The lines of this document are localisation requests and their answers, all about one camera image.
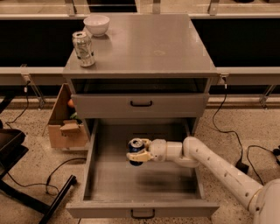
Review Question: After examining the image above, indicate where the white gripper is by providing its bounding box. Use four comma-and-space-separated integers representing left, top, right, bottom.
127, 138, 183, 162

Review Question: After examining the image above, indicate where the blue pepsi can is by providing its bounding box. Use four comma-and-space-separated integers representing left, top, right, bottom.
129, 138, 144, 166

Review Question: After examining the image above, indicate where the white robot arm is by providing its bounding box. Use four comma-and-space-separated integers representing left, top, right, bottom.
127, 136, 280, 224

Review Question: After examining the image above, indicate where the closed grey top drawer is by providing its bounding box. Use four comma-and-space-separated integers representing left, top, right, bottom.
72, 94, 209, 118

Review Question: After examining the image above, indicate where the open grey middle drawer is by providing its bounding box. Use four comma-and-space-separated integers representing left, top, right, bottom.
66, 118, 219, 219

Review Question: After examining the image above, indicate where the grey drawer cabinet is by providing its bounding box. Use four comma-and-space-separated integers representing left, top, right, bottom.
63, 13, 216, 135

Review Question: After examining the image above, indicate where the silver soda can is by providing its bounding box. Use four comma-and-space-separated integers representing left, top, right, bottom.
72, 31, 95, 67

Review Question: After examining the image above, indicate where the cardboard box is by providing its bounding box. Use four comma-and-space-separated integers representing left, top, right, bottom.
47, 84, 88, 149

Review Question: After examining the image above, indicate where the black office chair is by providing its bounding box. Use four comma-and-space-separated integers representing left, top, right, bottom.
1, 97, 85, 224

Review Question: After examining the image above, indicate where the white bowl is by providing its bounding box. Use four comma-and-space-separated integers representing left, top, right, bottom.
83, 15, 110, 36

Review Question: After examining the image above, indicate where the black power adapter with cable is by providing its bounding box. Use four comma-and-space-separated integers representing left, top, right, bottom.
212, 86, 249, 174

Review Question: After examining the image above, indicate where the black floor cable left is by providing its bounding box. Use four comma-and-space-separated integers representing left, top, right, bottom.
6, 157, 88, 197

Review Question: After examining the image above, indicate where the black cable far right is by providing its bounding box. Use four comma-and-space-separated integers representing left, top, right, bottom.
246, 144, 280, 186

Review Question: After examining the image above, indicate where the black wall cable left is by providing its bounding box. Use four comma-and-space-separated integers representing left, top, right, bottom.
4, 80, 32, 130

